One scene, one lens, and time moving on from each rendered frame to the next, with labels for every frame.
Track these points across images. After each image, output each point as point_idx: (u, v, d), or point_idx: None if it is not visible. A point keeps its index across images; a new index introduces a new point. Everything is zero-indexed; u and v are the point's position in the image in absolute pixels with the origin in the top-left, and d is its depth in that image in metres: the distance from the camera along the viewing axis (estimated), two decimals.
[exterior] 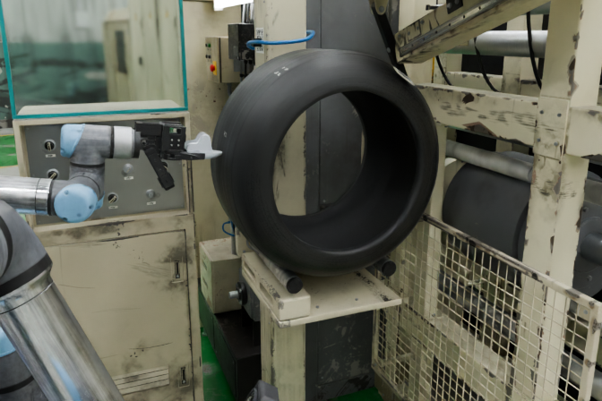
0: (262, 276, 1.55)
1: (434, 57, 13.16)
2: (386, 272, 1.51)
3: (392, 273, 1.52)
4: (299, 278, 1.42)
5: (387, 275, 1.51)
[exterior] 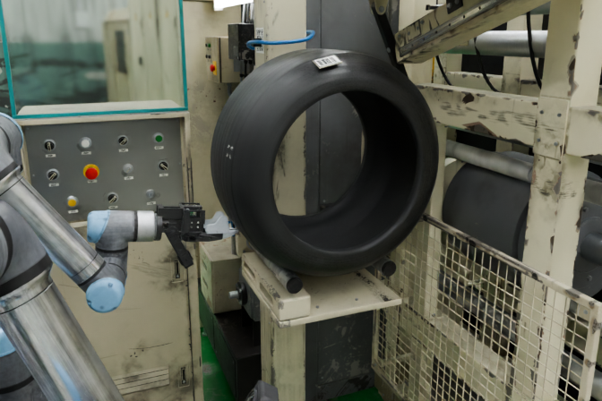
0: (262, 276, 1.55)
1: (434, 57, 13.16)
2: (393, 271, 1.52)
3: (391, 264, 1.51)
4: (288, 280, 1.41)
5: (395, 268, 1.52)
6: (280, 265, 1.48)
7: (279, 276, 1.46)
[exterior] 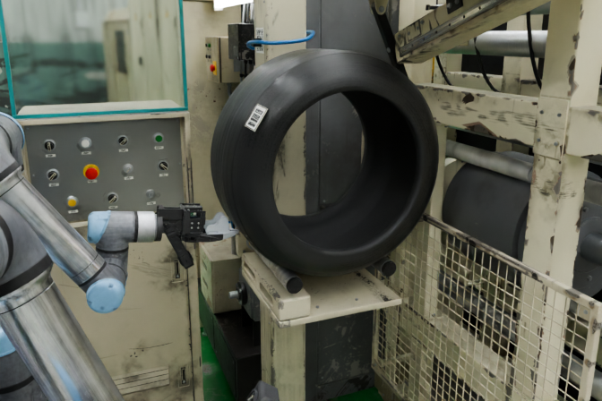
0: (262, 276, 1.55)
1: (434, 57, 13.16)
2: (391, 264, 1.51)
3: (384, 269, 1.51)
4: (294, 292, 1.43)
5: (387, 264, 1.50)
6: None
7: None
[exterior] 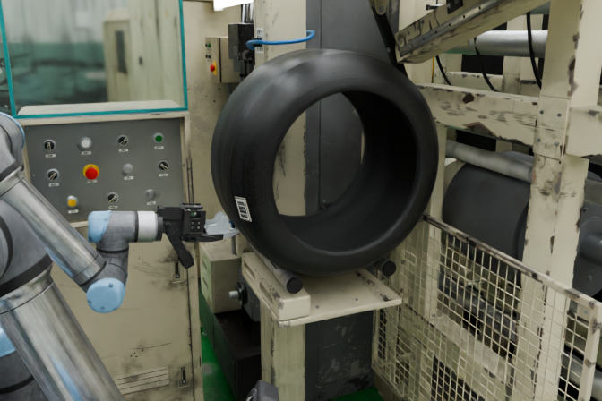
0: (262, 276, 1.55)
1: (434, 57, 13.16)
2: (385, 270, 1.51)
3: (391, 274, 1.52)
4: (293, 277, 1.41)
5: (385, 274, 1.51)
6: None
7: (281, 270, 1.46)
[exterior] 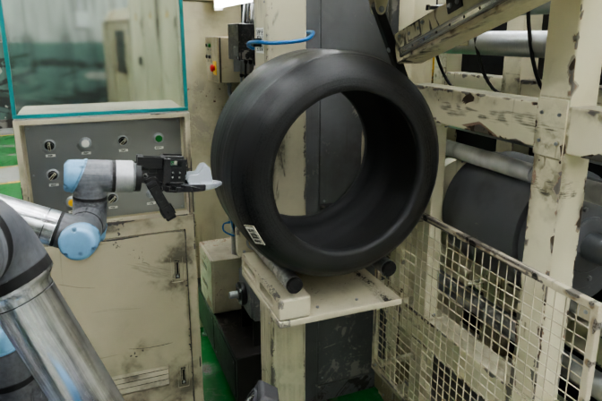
0: (262, 276, 1.55)
1: (434, 57, 13.16)
2: (393, 269, 1.52)
3: (391, 264, 1.51)
4: (288, 291, 1.42)
5: (395, 266, 1.52)
6: (276, 277, 1.49)
7: None
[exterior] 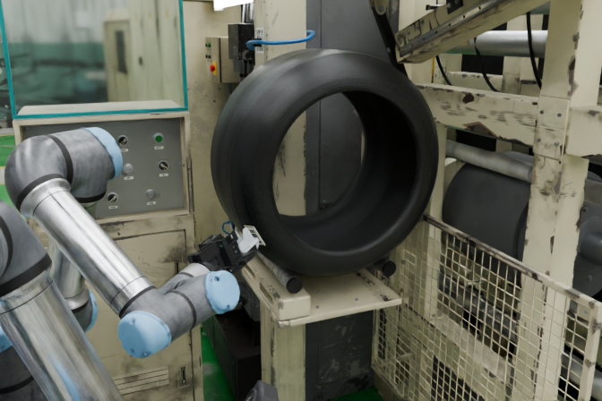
0: (262, 276, 1.55)
1: (434, 57, 13.16)
2: (393, 270, 1.52)
3: (391, 264, 1.51)
4: (288, 291, 1.42)
5: (395, 267, 1.52)
6: (276, 277, 1.49)
7: None
